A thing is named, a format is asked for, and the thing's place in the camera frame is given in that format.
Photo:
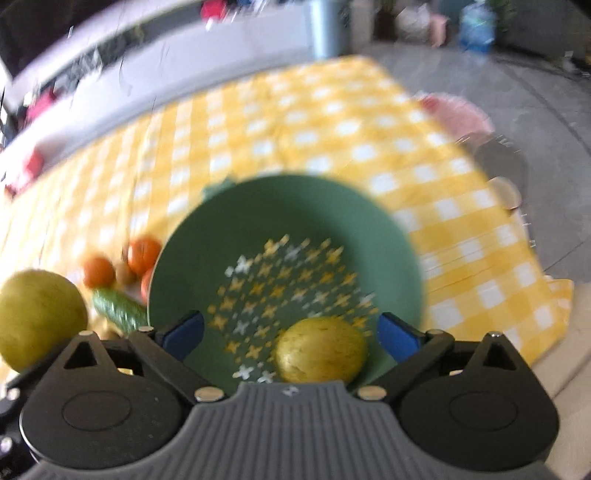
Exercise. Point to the yellow round fruit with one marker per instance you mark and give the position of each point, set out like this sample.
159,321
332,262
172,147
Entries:
39,318
321,351

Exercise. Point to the dark round stool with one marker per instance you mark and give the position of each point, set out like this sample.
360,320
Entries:
502,161

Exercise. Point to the black television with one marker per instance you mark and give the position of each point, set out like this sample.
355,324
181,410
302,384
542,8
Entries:
46,27

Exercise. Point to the grey bin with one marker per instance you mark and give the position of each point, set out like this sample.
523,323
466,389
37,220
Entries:
330,25

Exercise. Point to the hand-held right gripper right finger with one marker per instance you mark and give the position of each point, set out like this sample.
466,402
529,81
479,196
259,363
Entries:
397,337

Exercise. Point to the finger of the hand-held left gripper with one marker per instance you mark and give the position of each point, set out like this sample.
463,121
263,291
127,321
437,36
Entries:
11,415

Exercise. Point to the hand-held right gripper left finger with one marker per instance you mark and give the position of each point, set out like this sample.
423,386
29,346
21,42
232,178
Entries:
184,334

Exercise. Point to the brown kiwi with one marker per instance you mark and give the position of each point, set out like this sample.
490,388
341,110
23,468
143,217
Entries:
124,273

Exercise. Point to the green colander bowl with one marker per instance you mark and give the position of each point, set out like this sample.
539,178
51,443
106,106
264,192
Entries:
295,240

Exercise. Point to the pink round mat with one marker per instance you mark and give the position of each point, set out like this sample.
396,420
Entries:
457,115

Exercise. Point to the blue water bottle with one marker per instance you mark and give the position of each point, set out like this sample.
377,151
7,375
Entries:
478,25

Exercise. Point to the pink box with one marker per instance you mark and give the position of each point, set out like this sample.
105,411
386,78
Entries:
40,106
30,166
214,9

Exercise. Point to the yellow checked tablecloth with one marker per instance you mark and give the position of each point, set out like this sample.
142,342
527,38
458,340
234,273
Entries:
323,115

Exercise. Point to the green cucumber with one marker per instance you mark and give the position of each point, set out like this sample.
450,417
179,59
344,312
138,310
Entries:
119,311

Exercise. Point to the white low cabinet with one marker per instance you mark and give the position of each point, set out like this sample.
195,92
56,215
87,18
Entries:
184,44

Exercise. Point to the orange tangerine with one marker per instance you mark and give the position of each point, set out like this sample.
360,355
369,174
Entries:
147,285
144,255
98,271

